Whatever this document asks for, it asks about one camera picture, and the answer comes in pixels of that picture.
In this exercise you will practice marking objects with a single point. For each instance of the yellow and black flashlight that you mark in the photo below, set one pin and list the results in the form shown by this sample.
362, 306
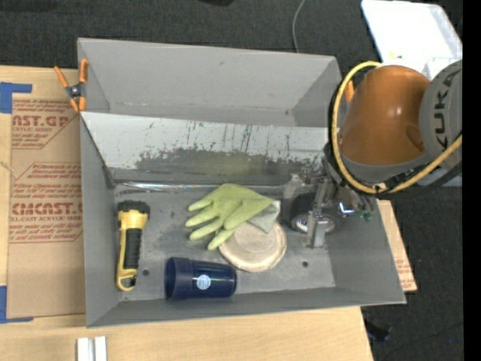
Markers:
130, 239

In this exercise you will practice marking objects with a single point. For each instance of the brown cardboard board red print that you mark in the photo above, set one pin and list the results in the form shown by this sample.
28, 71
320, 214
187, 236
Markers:
41, 269

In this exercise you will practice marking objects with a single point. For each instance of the light green rubber glove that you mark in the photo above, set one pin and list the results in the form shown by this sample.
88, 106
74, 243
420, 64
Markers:
233, 205

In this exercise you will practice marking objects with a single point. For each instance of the grey metal bin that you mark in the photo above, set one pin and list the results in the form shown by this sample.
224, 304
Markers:
210, 81

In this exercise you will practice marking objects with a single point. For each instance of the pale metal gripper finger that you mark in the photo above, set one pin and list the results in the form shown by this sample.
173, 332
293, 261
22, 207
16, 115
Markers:
318, 231
292, 196

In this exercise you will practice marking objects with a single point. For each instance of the round beige wooden disc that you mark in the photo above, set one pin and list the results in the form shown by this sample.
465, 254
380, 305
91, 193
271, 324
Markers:
255, 252

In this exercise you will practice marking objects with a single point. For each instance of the dark blue plastic cup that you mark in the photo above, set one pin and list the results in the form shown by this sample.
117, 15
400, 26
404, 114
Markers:
188, 278

